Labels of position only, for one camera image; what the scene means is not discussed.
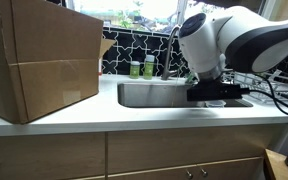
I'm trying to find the short green soap bottle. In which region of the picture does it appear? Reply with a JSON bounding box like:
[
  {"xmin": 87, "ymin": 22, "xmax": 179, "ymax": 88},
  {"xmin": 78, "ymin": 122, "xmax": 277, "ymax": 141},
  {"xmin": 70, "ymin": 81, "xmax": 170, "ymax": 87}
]
[{"xmin": 129, "ymin": 60, "xmax": 141, "ymax": 80}]

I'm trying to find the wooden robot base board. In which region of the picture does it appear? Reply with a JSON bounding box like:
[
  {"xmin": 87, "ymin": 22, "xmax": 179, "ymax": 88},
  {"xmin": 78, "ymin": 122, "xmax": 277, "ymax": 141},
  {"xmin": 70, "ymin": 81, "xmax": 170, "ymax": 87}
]
[{"xmin": 263, "ymin": 148, "xmax": 288, "ymax": 180}]

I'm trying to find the brushed steel gooseneck faucet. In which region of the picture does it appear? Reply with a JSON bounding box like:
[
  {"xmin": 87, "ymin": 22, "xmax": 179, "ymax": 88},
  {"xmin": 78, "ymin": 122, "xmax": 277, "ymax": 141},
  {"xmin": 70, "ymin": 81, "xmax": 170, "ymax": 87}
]
[{"xmin": 160, "ymin": 24, "xmax": 185, "ymax": 81}]

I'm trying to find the wide wooden drawer front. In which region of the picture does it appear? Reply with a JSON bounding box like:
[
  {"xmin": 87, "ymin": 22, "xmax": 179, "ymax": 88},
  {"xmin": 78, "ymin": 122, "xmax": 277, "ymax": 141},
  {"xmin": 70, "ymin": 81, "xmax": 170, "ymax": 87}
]
[{"xmin": 107, "ymin": 124, "xmax": 287, "ymax": 175}]

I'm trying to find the kitchen window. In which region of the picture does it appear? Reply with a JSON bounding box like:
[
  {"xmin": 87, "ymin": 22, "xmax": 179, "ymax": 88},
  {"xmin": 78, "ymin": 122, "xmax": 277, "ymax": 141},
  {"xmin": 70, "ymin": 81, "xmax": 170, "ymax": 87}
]
[{"xmin": 65, "ymin": 0, "xmax": 268, "ymax": 39}]

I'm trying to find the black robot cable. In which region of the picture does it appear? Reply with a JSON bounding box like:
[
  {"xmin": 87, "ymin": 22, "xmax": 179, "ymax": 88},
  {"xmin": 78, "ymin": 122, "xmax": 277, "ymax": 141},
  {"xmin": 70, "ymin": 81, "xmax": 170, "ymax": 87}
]
[{"xmin": 240, "ymin": 71, "xmax": 288, "ymax": 119}]

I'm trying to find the stainless steel sink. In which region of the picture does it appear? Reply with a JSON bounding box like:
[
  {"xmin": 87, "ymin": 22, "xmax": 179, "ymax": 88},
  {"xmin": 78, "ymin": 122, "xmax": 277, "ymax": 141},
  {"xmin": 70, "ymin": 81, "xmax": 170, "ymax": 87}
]
[{"xmin": 117, "ymin": 82, "xmax": 254, "ymax": 109}]

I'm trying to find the metal wire dish rack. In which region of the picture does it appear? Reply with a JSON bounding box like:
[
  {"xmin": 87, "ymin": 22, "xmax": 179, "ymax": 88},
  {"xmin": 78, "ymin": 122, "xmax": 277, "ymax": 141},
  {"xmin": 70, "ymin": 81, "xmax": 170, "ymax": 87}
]
[{"xmin": 223, "ymin": 68, "xmax": 288, "ymax": 104}]

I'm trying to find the wooden cabinet door with knobs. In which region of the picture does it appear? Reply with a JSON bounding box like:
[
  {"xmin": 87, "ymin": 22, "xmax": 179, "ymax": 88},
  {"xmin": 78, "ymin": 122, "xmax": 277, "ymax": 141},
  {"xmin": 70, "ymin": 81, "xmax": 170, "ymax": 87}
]
[{"xmin": 107, "ymin": 156, "xmax": 264, "ymax": 180}]

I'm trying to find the brown cardboard box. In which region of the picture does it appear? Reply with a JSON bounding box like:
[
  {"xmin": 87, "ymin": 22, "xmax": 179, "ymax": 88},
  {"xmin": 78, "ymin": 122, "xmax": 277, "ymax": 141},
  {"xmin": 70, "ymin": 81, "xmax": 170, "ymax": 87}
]
[{"xmin": 0, "ymin": 0, "xmax": 117, "ymax": 125}]

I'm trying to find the tall green soap bottle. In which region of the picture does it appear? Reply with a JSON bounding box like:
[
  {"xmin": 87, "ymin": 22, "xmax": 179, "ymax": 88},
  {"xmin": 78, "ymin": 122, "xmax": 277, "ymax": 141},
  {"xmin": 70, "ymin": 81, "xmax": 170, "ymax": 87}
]
[{"xmin": 143, "ymin": 54, "xmax": 156, "ymax": 81}]

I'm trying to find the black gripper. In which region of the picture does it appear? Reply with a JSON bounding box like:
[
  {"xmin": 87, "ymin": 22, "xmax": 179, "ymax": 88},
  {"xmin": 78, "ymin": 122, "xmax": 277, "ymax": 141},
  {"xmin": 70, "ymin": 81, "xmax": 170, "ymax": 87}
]
[{"xmin": 186, "ymin": 79, "xmax": 251, "ymax": 102}]

